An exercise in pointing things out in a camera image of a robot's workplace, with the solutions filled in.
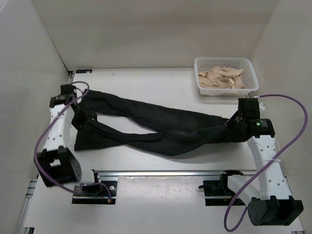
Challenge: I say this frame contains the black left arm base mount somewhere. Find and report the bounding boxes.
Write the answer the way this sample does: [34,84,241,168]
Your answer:
[72,176,118,205]

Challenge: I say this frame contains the black trousers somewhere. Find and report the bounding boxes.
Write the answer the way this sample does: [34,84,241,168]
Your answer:
[74,90,246,156]

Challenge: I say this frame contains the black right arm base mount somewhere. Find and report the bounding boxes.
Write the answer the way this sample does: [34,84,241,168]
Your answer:
[198,170,244,206]

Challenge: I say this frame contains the aluminium left frame rail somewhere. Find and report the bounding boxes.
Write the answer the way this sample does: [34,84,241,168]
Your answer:
[14,72,74,234]

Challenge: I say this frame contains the aluminium front frame rail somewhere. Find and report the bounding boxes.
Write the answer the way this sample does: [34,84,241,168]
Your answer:
[95,169,264,178]

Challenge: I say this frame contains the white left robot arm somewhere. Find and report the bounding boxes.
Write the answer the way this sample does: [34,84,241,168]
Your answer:
[34,94,102,195]

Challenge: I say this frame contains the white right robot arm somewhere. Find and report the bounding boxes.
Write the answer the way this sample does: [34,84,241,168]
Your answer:
[219,113,306,232]

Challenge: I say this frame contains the aluminium right frame rail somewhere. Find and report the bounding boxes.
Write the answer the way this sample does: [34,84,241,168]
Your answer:
[239,98,308,226]

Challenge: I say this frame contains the aluminium frame rail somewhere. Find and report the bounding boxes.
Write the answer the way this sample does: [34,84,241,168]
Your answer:
[14,72,74,234]
[95,169,264,178]
[239,98,308,226]

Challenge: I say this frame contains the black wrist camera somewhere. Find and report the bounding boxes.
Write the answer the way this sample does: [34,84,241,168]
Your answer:
[60,84,77,98]
[238,98,260,120]

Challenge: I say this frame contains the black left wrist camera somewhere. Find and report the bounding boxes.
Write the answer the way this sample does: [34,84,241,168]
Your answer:
[60,84,77,98]

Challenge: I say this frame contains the beige trousers in basket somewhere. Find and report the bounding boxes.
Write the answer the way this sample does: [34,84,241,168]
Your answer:
[198,67,247,89]

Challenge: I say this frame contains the white plastic basket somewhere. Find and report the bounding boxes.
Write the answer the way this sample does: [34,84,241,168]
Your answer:
[194,57,259,96]

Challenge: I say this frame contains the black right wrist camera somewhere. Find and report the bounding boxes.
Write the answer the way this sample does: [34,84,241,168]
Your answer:
[238,98,260,120]

